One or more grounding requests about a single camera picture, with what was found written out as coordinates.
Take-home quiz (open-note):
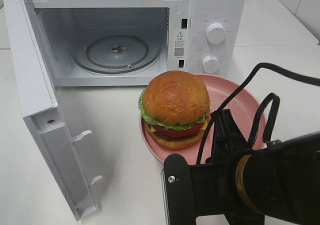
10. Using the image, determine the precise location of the pink round plate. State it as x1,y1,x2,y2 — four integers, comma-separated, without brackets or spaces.
140,73,267,165

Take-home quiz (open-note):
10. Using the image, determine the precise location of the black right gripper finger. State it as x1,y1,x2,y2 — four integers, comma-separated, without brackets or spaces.
211,109,247,152

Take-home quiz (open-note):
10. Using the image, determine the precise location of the white microwave oven body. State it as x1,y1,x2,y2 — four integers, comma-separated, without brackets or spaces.
32,0,245,87

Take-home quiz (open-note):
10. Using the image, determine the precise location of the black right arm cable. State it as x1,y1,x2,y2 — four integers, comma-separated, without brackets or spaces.
196,62,320,165

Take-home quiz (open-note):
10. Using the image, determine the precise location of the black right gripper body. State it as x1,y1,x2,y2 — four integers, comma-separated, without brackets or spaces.
190,150,253,225

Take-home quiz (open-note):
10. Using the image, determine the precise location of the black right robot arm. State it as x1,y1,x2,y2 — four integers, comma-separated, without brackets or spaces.
190,110,320,225

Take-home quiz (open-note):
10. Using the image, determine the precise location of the white microwave door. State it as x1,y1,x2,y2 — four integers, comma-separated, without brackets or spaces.
3,0,102,220

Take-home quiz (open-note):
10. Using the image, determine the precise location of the glass microwave turntable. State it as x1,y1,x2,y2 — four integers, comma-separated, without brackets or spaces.
72,26,166,75

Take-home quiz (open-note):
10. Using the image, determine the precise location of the burger with lettuce and tomato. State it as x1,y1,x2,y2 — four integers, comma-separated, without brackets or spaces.
138,70,211,150

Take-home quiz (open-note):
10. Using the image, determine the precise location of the white warning label sticker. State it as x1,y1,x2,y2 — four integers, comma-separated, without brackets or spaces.
173,29,186,58

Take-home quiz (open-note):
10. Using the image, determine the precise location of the white timer knob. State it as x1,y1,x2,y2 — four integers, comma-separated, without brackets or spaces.
201,55,220,74

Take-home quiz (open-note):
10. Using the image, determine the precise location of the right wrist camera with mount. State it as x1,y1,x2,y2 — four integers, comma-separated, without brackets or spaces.
161,153,197,225

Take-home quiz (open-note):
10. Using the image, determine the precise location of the upper white power knob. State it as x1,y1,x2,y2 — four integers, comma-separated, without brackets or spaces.
205,21,227,45

